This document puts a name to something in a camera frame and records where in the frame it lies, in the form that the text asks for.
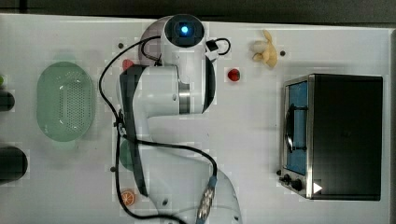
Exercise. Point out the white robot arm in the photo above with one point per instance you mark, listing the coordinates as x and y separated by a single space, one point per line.
159 102

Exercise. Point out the red toy tomato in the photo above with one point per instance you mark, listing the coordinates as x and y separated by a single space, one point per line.
234 75

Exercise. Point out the green mug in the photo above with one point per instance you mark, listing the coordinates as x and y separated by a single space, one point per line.
125 156

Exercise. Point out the pink toy strawberry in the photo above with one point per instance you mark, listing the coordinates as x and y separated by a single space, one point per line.
126 64

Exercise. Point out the peeled toy banana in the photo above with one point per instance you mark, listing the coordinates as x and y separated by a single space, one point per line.
264 50

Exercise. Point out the orange slice toy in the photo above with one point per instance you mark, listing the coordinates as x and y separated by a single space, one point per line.
128 197

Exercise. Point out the green perforated colander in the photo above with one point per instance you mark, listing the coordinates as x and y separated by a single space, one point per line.
64 102

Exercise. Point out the black toaster oven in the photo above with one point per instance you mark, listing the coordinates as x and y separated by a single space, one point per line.
331 147

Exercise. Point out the large black pot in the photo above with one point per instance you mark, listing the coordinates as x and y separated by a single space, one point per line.
13 164

